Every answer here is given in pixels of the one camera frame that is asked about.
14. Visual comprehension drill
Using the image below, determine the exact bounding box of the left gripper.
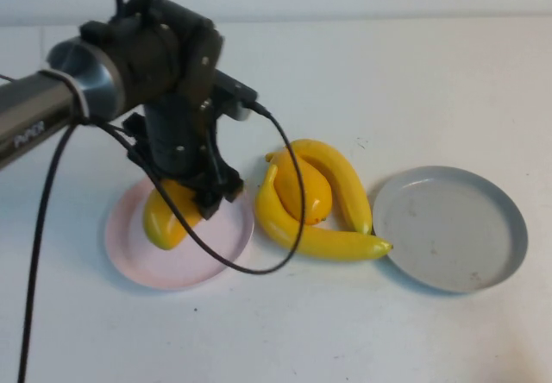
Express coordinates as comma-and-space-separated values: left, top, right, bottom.
143, 96, 246, 222

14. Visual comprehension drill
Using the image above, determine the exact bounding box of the orange-yellow mango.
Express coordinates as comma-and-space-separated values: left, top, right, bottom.
273, 148, 334, 227
143, 179, 204, 253

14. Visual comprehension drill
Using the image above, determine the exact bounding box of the yellow banana with pale tip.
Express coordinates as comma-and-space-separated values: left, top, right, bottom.
254, 163, 394, 264

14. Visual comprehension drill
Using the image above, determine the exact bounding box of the yellow banana with green tip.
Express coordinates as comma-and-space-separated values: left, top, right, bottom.
264, 138, 373, 235

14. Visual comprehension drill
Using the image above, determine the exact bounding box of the pink round plate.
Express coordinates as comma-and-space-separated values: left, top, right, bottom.
104, 178, 255, 292

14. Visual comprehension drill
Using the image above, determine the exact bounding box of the grey round plate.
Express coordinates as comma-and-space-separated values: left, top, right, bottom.
372, 165, 530, 294

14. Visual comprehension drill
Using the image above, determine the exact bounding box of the white zip tie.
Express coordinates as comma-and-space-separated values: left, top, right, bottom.
41, 69, 91, 122

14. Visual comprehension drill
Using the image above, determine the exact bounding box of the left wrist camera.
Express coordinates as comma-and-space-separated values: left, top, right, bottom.
213, 69, 260, 122

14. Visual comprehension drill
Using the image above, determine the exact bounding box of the black left camera cable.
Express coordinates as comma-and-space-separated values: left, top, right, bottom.
16, 101, 309, 383

